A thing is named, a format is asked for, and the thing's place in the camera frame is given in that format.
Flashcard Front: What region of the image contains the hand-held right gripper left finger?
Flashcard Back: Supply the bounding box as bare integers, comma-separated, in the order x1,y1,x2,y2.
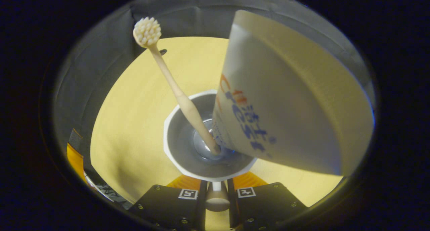
129,175,206,231

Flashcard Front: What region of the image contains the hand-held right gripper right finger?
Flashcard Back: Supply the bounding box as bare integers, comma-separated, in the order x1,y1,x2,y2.
228,172,308,230

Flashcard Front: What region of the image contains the white toothpaste tube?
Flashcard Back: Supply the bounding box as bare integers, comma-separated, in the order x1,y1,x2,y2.
212,9,375,176

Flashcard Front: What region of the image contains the black cable bundle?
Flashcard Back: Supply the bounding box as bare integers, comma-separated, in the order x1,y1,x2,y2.
84,172,132,209

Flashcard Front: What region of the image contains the white cup with wooden handle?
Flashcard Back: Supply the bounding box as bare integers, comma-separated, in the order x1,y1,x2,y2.
164,89,257,212

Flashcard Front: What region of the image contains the cream toothbrush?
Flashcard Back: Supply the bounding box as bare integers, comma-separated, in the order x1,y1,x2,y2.
133,17,221,156

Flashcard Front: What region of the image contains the black backdrop cloth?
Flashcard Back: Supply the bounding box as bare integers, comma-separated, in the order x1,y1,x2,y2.
54,0,375,178

